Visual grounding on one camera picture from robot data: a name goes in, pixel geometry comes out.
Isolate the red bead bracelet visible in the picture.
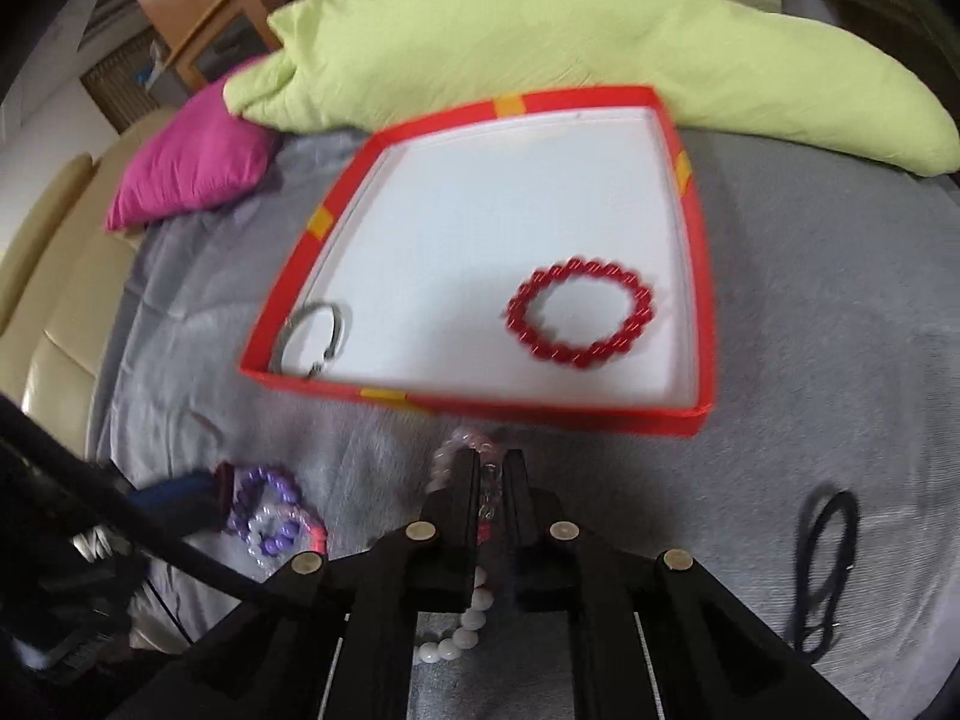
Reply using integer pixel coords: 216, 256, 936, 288
506, 258, 656, 368

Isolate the magenta pillow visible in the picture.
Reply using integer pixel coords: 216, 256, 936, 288
104, 56, 284, 233

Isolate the black hair tie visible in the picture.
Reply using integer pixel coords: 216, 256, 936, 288
787, 490, 860, 654

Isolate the red jewelry box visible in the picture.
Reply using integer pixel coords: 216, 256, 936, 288
238, 86, 718, 440

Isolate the grey blanket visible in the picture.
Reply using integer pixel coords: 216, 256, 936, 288
85, 118, 960, 720

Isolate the wooden cabinet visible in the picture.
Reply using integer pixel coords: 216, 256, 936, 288
118, 0, 362, 100

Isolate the green pillow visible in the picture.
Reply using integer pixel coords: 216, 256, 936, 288
223, 0, 960, 178

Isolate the clear pink bead bracelet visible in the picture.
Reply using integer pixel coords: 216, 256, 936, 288
247, 506, 330, 578

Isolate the beige leather sofa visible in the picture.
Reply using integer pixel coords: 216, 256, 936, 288
0, 108, 182, 460

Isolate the brown woven panel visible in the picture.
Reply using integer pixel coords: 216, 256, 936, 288
79, 36, 164, 133

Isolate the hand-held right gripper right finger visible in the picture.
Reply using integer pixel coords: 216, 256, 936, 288
502, 448, 865, 720

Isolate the black cable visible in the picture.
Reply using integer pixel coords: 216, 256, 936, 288
0, 396, 316, 605

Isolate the white bead bracelet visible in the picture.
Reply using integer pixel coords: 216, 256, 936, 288
415, 426, 518, 665

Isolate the silver bangle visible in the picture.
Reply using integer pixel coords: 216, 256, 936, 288
278, 301, 353, 378

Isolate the purple bead bracelet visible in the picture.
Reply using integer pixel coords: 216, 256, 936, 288
228, 465, 305, 556

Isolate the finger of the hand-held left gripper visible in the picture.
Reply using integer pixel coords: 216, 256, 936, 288
126, 465, 238, 538

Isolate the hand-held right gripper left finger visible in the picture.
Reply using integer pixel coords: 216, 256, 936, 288
105, 450, 482, 720

